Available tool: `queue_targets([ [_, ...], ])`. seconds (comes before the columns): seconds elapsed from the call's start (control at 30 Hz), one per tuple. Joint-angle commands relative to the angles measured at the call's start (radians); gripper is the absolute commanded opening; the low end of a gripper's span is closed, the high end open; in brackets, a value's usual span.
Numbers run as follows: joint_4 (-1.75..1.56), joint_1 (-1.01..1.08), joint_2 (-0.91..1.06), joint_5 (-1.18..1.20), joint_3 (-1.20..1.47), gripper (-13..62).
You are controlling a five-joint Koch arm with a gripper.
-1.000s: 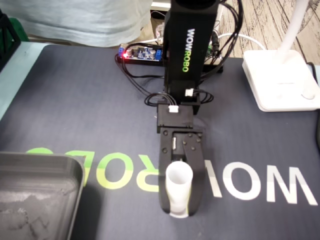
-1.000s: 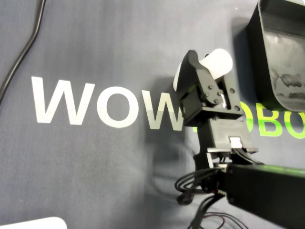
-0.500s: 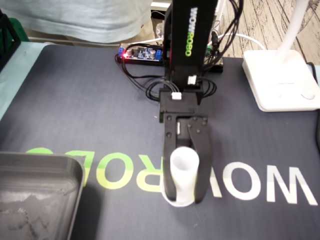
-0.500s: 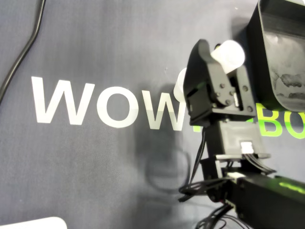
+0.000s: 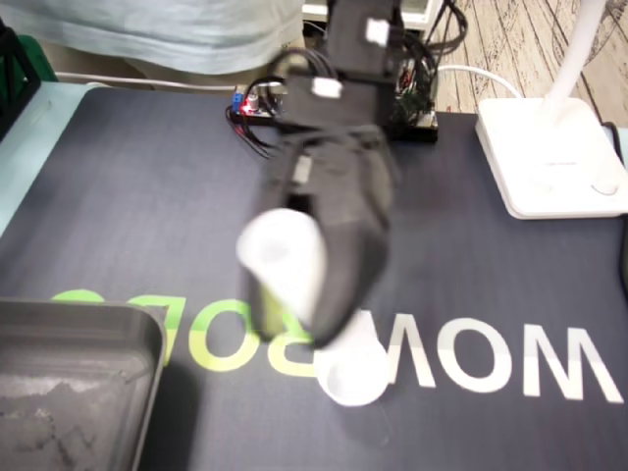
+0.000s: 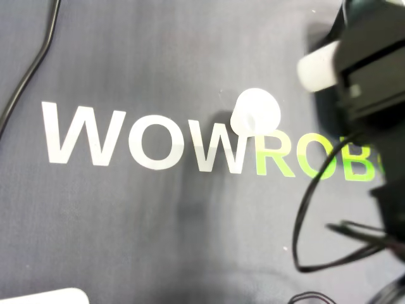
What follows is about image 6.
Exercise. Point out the dark mat with WOWROBO print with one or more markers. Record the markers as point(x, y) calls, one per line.
point(126, 221)

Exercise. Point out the white desk lamp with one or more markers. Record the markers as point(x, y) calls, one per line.
point(38, 297)

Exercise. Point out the short white plastic cup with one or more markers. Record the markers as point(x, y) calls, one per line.
point(256, 111)

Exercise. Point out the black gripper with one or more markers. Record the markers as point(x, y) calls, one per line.
point(373, 82)

